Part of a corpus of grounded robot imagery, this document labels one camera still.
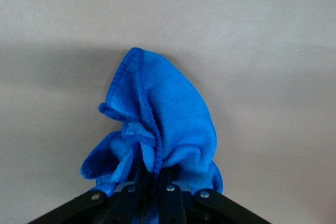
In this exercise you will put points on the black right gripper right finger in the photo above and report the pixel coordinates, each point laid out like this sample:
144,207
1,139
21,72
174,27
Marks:
189,208

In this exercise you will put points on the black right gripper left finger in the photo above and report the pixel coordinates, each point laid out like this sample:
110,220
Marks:
123,208

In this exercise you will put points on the blue microfiber cloth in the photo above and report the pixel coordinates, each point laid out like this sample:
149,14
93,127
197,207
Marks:
170,108

